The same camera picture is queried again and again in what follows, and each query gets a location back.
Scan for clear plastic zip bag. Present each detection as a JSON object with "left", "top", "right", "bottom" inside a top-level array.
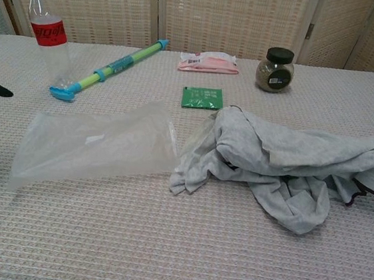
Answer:
[{"left": 6, "top": 85, "right": 184, "bottom": 210}]

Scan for pink wet wipes packet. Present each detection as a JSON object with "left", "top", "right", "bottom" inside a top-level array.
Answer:
[{"left": 176, "top": 47, "right": 242, "bottom": 78}]

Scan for glass jar with black lid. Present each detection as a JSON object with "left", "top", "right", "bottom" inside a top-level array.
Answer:
[{"left": 254, "top": 45, "right": 297, "bottom": 96}]

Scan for green foil sachet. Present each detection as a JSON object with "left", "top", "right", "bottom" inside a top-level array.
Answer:
[{"left": 180, "top": 85, "right": 226, "bottom": 112}]

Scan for clear bottle with red label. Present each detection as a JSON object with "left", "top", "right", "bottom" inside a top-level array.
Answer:
[{"left": 13, "top": 0, "right": 86, "bottom": 102}]

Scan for woven white tablecloth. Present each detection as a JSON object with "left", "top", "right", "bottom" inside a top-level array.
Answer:
[{"left": 0, "top": 32, "right": 374, "bottom": 280}]

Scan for grey garment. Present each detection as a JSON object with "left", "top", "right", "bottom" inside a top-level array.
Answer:
[{"left": 164, "top": 99, "right": 374, "bottom": 243}]

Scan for beige woven folding screen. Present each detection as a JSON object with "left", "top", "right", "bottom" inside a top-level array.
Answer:
[{"left": 0, "top": 0, "right": 374, "bottom": 74}]

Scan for blue green toy water pump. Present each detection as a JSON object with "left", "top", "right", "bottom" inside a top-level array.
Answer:
[{"left": 47, "top": 27, "right": 170, "bottom": 112}]

